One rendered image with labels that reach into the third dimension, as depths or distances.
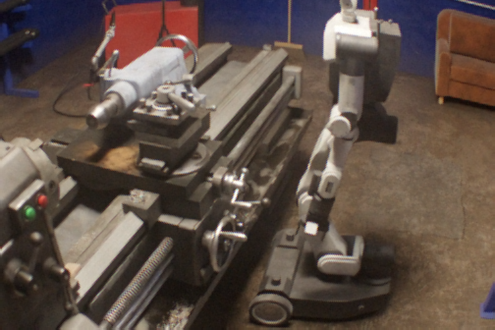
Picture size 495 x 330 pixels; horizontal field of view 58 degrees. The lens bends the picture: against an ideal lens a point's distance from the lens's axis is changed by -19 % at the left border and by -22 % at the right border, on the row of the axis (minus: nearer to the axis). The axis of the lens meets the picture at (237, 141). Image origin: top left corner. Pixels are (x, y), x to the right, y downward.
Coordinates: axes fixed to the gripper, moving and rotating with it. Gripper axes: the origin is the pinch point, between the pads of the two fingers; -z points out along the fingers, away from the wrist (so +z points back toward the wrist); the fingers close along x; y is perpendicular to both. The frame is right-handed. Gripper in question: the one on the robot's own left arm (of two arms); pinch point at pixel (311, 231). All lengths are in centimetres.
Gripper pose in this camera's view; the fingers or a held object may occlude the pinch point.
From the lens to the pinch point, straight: 213.6
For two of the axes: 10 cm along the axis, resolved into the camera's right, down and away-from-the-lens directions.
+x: -9.5, -2.8, 1.1
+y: -2.4, 4.5, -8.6
